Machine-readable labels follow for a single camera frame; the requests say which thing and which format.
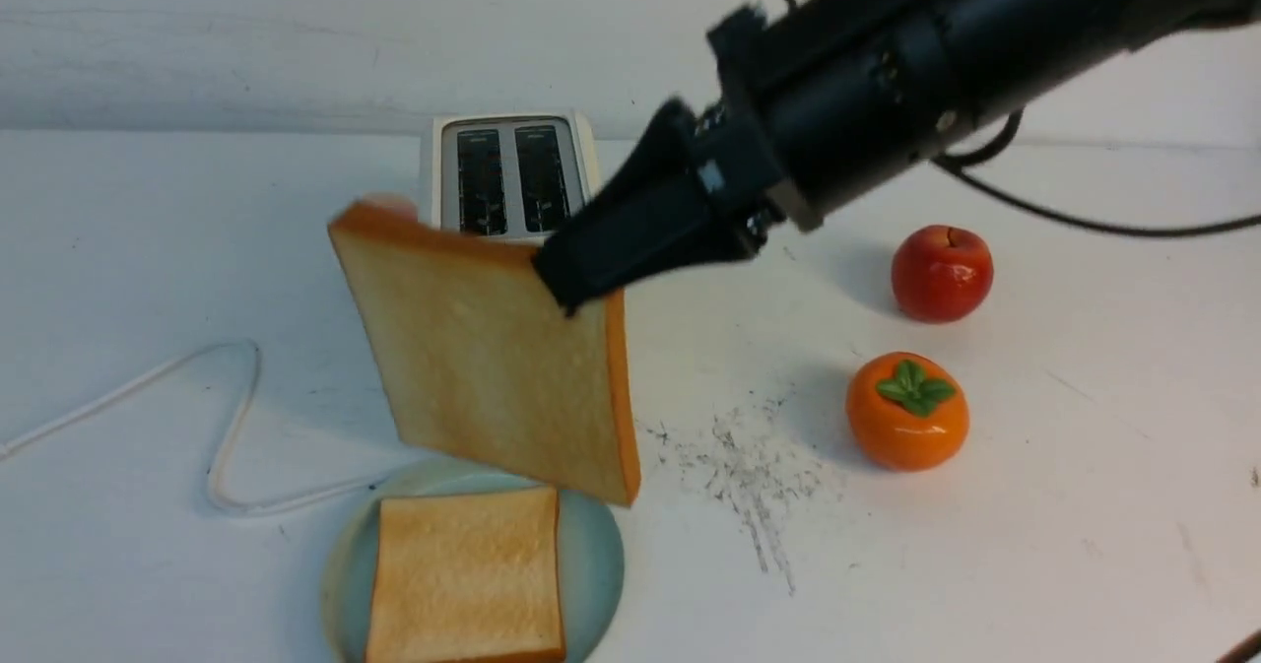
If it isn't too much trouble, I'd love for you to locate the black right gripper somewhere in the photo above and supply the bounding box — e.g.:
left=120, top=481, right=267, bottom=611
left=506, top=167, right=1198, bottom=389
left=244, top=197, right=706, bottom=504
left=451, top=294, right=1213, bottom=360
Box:
left=532, top=0, right=976, bottom=314

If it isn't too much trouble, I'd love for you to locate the toast slice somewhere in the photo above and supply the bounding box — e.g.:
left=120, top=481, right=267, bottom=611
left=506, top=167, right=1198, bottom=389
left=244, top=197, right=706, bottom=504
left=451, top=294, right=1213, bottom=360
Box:
left=327, top=200, right=642, bottom=507
left=364, top=488, right=567, bottom=662

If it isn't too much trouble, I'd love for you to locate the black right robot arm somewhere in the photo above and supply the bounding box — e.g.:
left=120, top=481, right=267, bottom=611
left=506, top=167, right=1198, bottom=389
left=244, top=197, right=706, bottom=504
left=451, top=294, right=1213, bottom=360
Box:
left=533, top=0, right=1258, bottom=313

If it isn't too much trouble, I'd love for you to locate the white two-slot toaster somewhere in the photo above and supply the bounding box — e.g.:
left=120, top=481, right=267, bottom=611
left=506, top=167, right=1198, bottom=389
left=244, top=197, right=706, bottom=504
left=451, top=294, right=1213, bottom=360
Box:
left=417, top=110, right=601, bottom=242

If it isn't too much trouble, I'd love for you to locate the pink peach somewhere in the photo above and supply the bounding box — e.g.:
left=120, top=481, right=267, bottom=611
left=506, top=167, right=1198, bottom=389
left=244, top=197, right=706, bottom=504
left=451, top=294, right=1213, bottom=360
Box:
left=359, top=193, right=419, bottom=221

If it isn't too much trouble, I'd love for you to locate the red apple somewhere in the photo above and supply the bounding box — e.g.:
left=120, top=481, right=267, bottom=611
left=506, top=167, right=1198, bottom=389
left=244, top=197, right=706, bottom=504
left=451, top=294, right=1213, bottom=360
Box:
left=892, top=226, right=995, bottom=323

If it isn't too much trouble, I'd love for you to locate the orange persimmon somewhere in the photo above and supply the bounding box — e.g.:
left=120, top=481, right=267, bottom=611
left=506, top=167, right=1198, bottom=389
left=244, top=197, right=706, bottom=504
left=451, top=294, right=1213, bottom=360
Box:
left=845, top=352, right=971, bottom=473

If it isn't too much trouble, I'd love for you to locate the light blue round plate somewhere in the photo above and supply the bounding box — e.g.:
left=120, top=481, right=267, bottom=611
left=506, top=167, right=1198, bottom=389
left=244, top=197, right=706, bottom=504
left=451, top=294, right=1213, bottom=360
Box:
left=319, top=458, right=625, bottom=662

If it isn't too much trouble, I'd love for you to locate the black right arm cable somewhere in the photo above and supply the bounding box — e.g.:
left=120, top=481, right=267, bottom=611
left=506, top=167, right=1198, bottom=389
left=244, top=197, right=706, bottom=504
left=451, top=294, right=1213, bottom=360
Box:
left=763, top=0, right=1261, bottom=239

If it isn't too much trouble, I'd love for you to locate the white power cord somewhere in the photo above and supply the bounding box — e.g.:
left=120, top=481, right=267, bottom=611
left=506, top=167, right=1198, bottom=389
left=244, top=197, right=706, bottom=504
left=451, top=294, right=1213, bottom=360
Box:
left=0, top=340, right=415, bottom=517

